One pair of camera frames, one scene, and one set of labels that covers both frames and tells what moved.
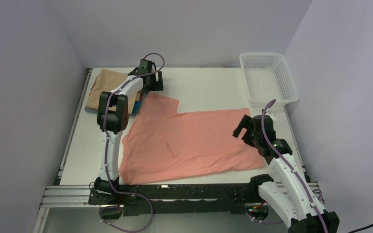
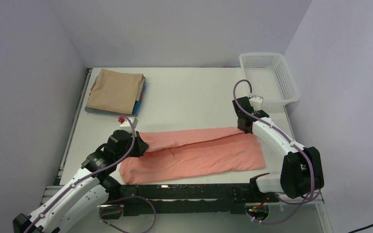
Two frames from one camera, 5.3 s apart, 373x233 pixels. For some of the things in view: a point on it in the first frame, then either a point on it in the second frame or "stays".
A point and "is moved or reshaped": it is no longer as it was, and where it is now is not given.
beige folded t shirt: (106, 80) stays
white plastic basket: (268, 76) stays
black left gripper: (158, 86) -> (131, 137)
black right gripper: (245, 123) -> (246, 130)
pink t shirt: (160, 143) is moved or reshaped
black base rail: (199, 198) stays
